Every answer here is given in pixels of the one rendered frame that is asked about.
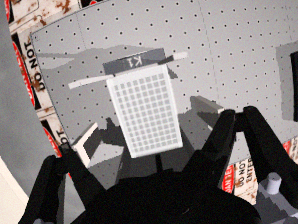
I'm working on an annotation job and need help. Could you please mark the grey rack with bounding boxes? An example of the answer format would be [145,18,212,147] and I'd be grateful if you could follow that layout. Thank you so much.
[69,48,195,185]

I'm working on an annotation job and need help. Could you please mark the white well plate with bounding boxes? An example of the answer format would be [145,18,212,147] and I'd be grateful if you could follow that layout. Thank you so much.
[106,64,183,158]

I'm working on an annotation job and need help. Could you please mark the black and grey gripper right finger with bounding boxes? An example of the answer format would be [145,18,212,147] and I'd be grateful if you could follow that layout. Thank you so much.
[157,95,298,224]

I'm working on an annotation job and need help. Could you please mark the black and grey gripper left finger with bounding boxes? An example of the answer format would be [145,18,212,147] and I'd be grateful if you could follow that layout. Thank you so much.
[18,122,128,224]

